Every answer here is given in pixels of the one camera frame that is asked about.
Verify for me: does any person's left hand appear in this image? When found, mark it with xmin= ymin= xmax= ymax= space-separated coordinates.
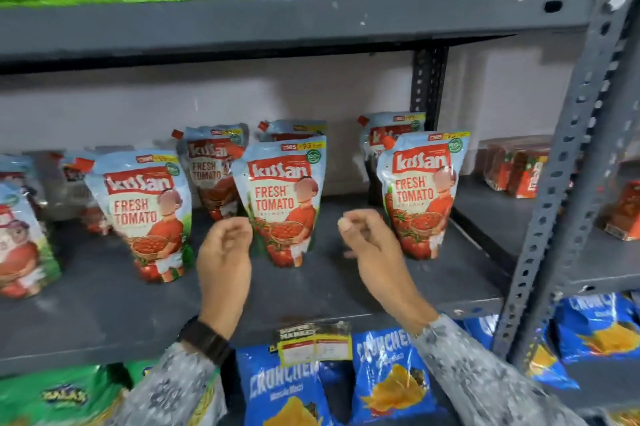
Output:
xmin=195 ymin=216 xmax=255 ymax=341

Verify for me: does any person's right hand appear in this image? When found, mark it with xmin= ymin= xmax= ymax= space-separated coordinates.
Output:
xmin=337 ymin=208 xmax=440 ymax=337

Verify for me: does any grey metal shelf rack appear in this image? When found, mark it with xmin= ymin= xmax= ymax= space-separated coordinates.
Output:
xmin=0 ymin=192 xmax=511 ymax=377

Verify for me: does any ketchup pouch front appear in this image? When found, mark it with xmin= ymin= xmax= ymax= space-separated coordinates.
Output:
xmin=83 ymin=149 xmax=195 ymax=284

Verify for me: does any ketchup pouch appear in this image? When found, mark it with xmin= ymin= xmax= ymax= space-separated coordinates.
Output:
xmin=83 ymin=149 xmax=195 ymax=284
xmin=0 ymin=180 xmax=62 ymax=299

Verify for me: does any person's right forearm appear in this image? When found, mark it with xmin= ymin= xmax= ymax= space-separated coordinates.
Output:
xmin=409 ymin=313 xmax=591 ymax=426

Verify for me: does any person's left forearm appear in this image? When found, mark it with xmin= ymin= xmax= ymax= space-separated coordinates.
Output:
xmin=107 ymin=340 xmax=223 ymax=426

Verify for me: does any grey metal shelf board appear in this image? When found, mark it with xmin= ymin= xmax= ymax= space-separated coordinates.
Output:
xmin=0 ymin=0 xmax=599 ymax=74
xmin=452 ymin=175 xmax=640 ymax=297

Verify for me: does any black wristwatch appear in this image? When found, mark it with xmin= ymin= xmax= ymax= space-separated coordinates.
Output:
xmin=175 ymin=315 xmax=232 ymax=367

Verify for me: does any yellow white price label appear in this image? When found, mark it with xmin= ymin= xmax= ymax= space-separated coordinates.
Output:
xmin=276 ymin=321 xmax=355 ymax=368

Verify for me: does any grey perforated metal upright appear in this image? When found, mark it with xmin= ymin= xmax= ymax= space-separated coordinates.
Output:
xmin=492 ymin=0 xmax=640 ymax=367
xmin=409 ymin=45 xmax=449 ymax=131

